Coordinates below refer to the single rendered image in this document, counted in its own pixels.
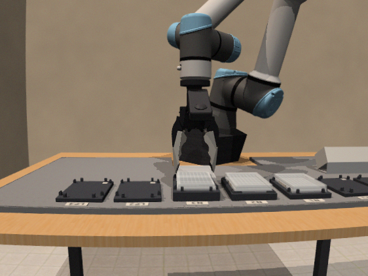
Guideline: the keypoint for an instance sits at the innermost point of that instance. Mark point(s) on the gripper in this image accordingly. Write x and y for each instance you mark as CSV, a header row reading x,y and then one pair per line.
x,y
211,136

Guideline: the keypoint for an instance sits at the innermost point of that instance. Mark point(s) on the clear plastic lid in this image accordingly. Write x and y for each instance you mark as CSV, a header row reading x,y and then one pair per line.
x,y
195,173

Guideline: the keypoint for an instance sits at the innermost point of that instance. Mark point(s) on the black l-shaped nest locator rail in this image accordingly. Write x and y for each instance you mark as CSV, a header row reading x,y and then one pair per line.
x,y
247,196

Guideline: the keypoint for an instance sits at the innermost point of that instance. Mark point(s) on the beige operator button panel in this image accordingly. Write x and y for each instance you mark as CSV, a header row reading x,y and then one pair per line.
x,y
340,160

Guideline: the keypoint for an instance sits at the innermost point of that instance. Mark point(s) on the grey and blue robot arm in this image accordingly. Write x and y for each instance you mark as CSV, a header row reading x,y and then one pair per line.
x,y
258,94

